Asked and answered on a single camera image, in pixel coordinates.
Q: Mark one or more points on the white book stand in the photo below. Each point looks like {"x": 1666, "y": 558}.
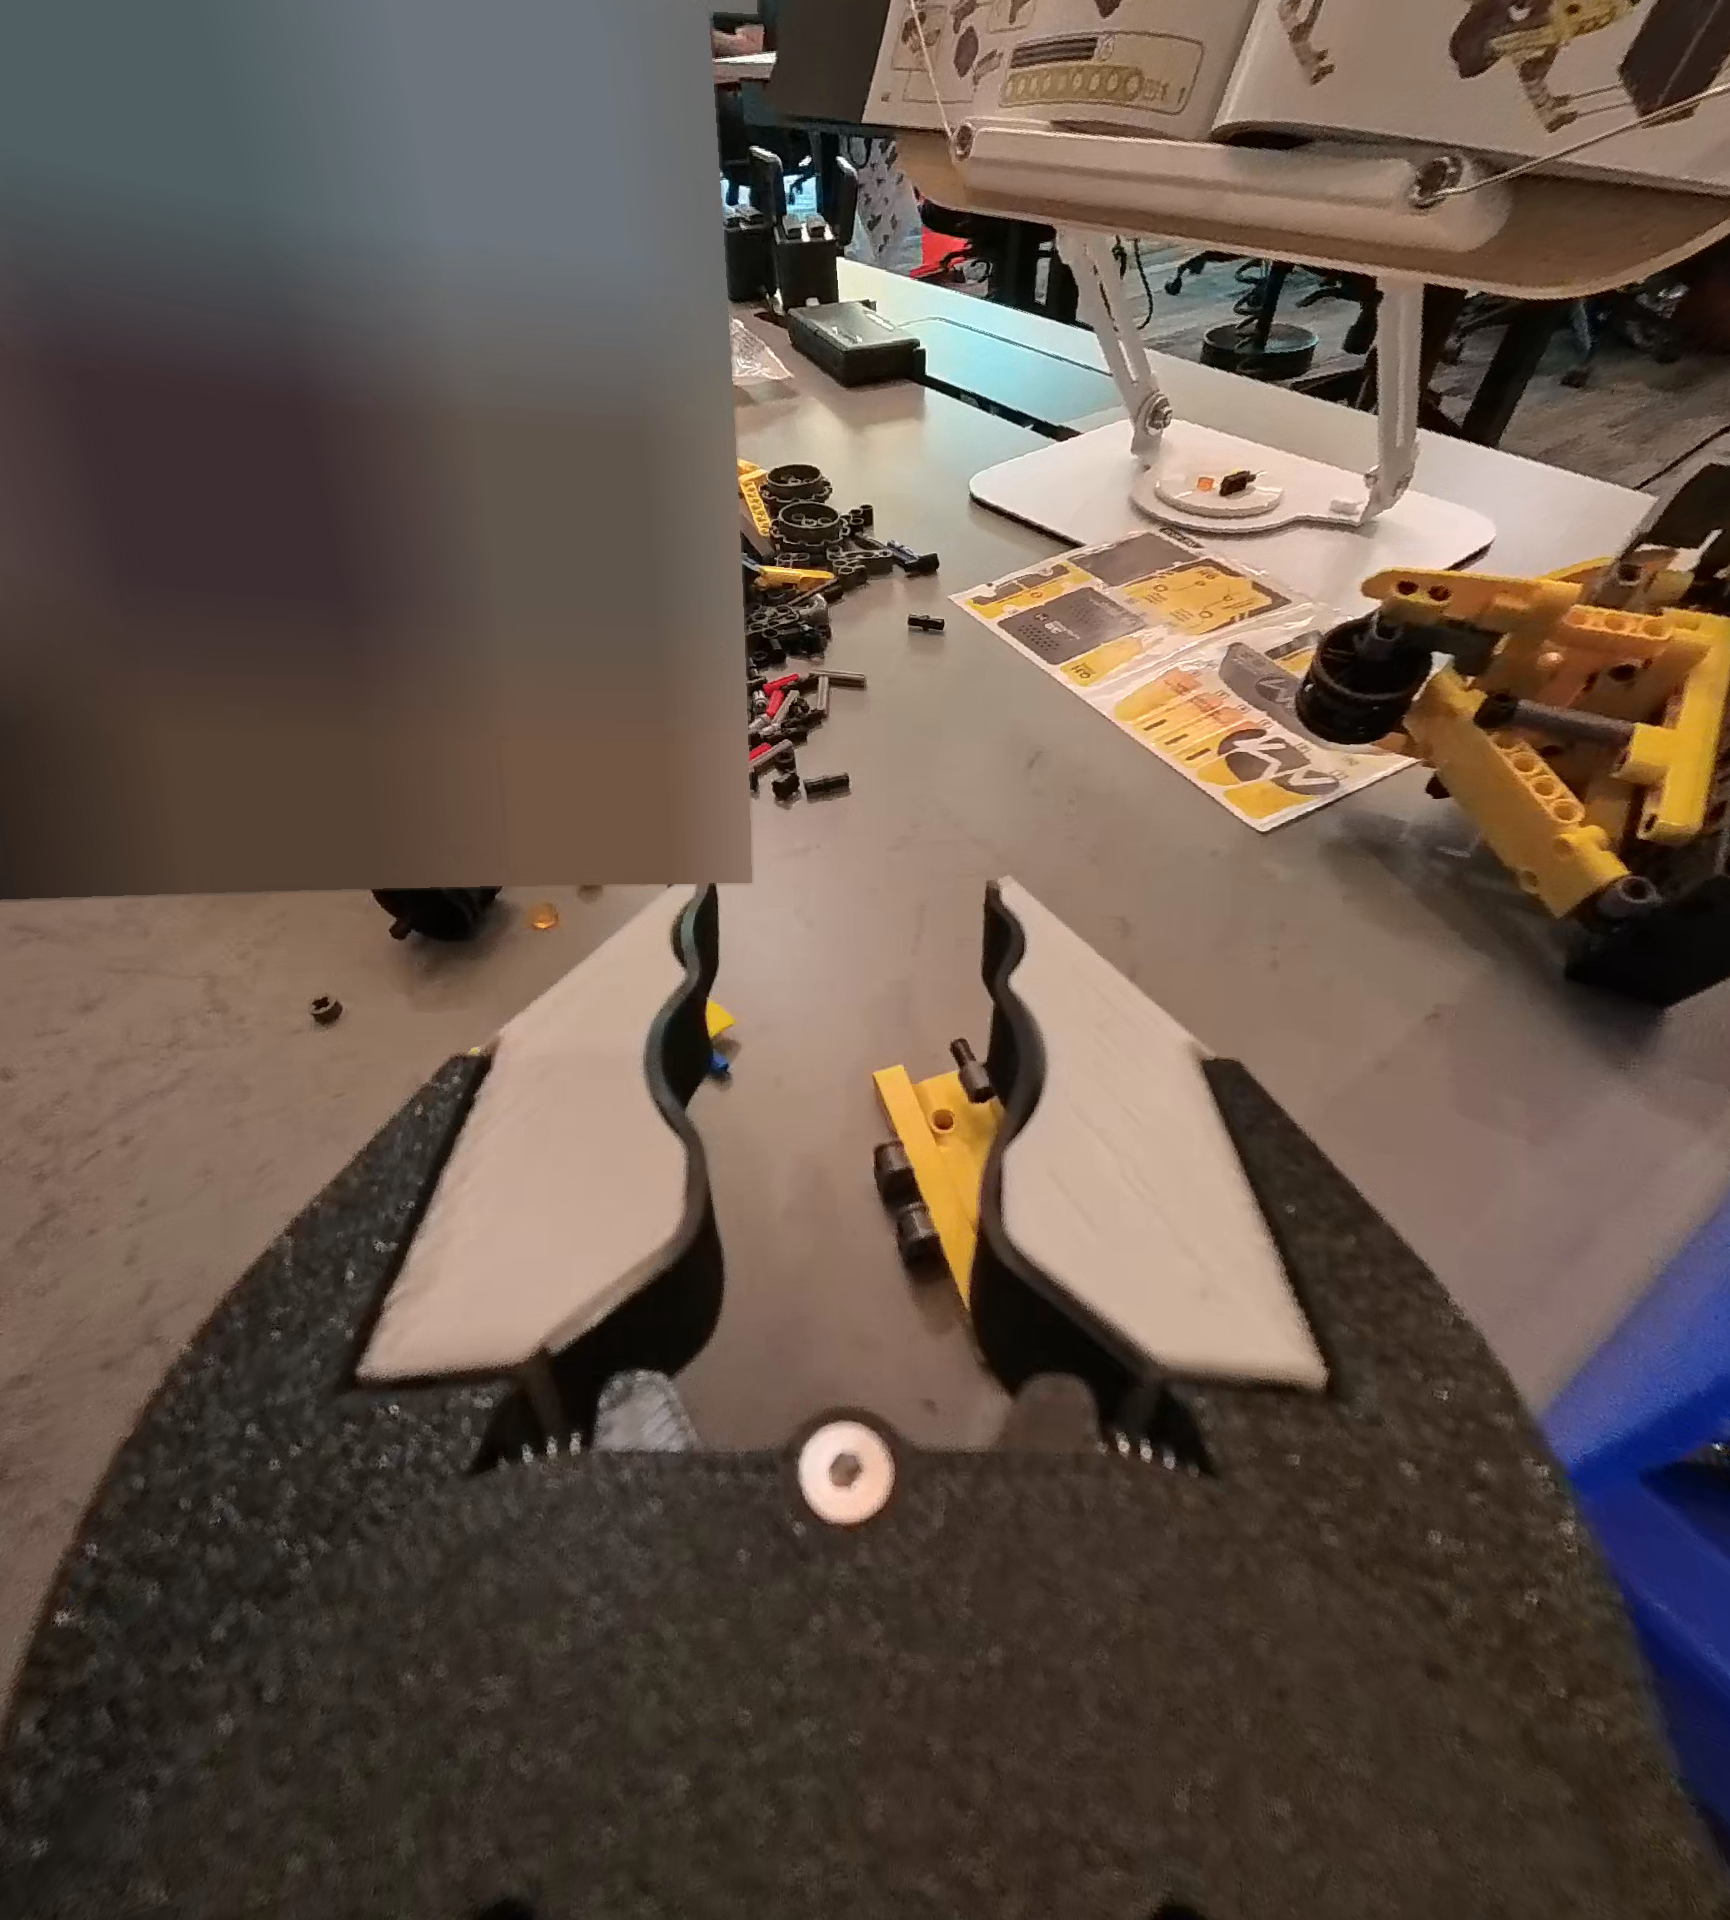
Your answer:
{"x": 1404, "y": 525}

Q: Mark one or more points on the yellow curved panel grey block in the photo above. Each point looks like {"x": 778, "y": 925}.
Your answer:
{"x": 721, "y": 1023}

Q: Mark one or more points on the black rectangular box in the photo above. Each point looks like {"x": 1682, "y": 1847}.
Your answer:
{"x": 850, "y": 342}

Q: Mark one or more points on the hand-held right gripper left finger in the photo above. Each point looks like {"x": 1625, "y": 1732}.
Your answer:
{"x": 551, "y": 1201}

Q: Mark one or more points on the black toy wheel hub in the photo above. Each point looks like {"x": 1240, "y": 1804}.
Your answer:
{"x": 431, "y": 908}

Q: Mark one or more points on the dark grey panel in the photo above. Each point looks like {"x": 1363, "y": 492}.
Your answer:
{"x": 820, "y": 52}

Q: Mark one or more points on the black charger dock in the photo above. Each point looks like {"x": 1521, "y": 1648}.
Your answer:
{"x": 811, "y": 259}
{"x": 749, "y": 249}

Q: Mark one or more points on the open instruction booklet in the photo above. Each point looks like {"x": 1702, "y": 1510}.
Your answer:
{"x": 1404, "y": 74}

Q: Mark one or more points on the yellow printed sticker sheet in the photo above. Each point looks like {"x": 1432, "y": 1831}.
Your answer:
{"x": 1104, "y": 615}

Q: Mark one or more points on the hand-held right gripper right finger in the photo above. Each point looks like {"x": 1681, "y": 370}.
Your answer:
{"x": 1142, "y": 1170}

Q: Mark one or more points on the pile of toy building pieces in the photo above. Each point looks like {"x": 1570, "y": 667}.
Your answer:
{"x": 805, "y": 525}

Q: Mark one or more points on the yellow toy vehicle model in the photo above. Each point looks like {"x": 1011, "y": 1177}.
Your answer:
{"x": 1584, "y": 704}

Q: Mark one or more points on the clear plastic bag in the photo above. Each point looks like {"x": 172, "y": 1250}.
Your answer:
{"x": 760, "y": 361}

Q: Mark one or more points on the yellow toy plate assembly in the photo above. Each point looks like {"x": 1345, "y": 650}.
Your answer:
{"x": 941, "y": 1154}

